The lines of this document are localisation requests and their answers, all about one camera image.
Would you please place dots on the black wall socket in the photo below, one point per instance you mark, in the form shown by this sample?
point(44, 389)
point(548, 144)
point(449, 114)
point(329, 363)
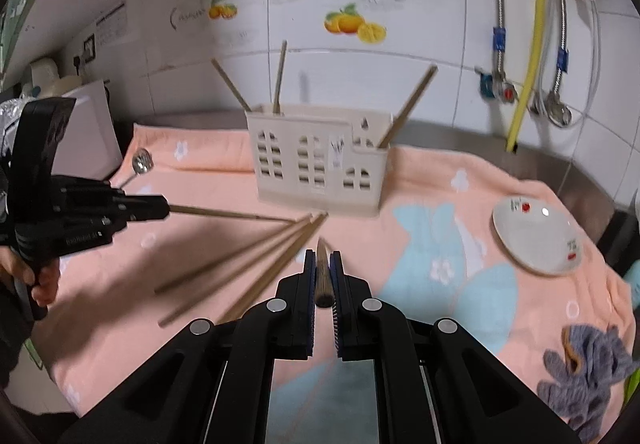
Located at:
point(89, 49)

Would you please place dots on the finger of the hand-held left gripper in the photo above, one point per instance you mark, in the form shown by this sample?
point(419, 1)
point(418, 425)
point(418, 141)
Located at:
point(145, 215)
point(100, 196)

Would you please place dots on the grey rag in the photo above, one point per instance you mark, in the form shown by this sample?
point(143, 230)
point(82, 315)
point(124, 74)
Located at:
point(590, 374)

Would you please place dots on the green wall cabinet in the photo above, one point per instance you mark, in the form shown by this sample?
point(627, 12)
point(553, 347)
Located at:
point(12, 19)

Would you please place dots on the crinkled aluminium foil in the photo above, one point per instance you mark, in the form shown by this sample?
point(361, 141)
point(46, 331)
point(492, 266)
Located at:
point(7, 122)

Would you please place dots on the beige appliance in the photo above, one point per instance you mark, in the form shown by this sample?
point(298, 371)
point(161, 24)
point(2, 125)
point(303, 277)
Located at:
point(67, 84)

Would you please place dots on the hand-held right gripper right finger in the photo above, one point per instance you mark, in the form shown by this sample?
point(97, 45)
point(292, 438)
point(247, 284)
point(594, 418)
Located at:
point(338, 309)

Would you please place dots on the white microwave oven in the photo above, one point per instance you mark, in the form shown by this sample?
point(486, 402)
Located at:
point(95, 134)

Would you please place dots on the steel slotted spoon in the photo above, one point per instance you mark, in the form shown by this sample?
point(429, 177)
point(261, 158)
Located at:
point(141, 161)

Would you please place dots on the steel angle valve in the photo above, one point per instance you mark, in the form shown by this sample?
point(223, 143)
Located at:
point(555, 110)

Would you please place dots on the wall notice sticker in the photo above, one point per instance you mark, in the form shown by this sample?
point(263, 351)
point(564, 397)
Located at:
point(112, 22)

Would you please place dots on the beige plastic utensil holder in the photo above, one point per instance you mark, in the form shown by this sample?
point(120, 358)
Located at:
point(320, 204)

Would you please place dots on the red knob pipe valve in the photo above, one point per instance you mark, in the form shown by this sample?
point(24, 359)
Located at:
point(500, 89)

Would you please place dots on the wooden chopstick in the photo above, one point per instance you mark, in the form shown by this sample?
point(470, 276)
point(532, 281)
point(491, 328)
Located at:
point(280, 79)
point(231, 85)
point(410, 104)
point(240, 272)
point(235, 254)
point(277, 263)
point(230, 214)
point(322, 274)

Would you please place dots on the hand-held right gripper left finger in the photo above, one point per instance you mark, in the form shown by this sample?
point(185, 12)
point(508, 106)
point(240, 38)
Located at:
point(310, 309)

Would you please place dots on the person's left hand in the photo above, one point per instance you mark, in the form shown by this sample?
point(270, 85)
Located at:
point(47, 281)

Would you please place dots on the white jug appliance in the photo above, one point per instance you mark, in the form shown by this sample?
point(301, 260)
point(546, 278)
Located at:
point(42, 69)

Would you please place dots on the white flower print plate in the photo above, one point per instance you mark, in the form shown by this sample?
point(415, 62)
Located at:
point(535, 234)

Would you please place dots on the peach printed towel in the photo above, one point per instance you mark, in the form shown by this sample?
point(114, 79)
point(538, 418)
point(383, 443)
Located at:
point(125, 349)

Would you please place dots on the black plug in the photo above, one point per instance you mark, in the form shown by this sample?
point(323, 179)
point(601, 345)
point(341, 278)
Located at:
point(78, 63)

